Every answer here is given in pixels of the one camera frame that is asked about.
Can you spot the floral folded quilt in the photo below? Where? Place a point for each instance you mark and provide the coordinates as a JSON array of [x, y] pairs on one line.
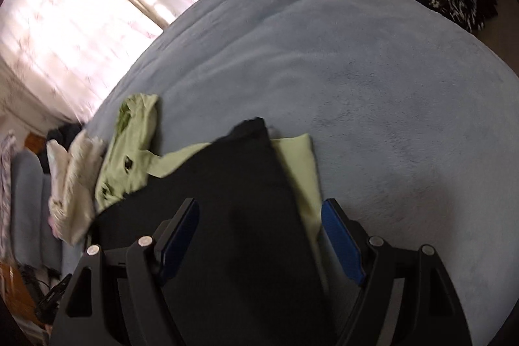
[[5, 188]]

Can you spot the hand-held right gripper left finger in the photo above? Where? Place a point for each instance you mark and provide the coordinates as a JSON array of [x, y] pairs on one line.
[[178, 244]]

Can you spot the green and black hooded jacket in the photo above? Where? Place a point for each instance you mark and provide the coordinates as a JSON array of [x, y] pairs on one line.
[[243, 188]]

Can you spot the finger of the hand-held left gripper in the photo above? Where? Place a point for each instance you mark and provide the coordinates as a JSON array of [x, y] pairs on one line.
[[54, 297]]

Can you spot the cream folded puffer jacket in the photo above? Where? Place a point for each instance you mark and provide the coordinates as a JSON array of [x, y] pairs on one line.
[[75, 184]]

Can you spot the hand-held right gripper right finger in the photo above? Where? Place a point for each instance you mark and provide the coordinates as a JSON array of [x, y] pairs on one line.
[[342, 244]]

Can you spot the black clothing heap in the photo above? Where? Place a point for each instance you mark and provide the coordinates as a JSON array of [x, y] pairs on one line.
[[61, 135]]

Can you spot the white floral curtain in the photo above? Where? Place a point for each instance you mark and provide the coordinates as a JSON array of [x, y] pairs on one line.
[[81, 5]]

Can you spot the blue-grey bed blanket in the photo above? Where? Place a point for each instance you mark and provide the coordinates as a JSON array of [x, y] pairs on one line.
[[344, 86]]

